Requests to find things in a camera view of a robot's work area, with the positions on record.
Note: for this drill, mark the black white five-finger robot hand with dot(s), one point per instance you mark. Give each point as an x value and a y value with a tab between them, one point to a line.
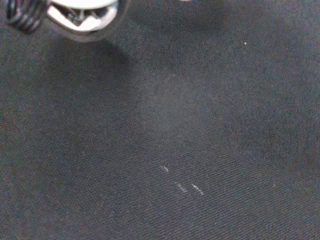
82	15

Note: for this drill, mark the black bench cloth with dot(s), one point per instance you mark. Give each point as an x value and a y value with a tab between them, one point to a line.
160	137

